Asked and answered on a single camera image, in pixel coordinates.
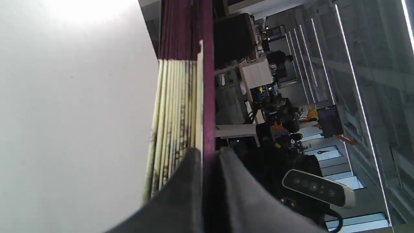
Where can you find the cream folding paper fan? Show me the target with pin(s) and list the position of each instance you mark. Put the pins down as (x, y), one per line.
(185, 63)

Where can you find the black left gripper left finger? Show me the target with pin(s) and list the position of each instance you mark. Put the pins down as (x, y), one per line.
(177, 207)

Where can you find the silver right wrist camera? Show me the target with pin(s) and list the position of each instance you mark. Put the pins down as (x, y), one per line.
(319, 188)

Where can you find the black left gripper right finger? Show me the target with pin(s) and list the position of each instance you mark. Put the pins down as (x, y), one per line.
(237, 203)

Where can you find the dark monitor screen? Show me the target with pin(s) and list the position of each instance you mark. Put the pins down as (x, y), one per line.
(329, 121)

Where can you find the person in black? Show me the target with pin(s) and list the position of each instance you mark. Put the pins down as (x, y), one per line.
(279, 58)

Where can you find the white cabinet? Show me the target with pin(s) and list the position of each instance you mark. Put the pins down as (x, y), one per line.
(257, 73)

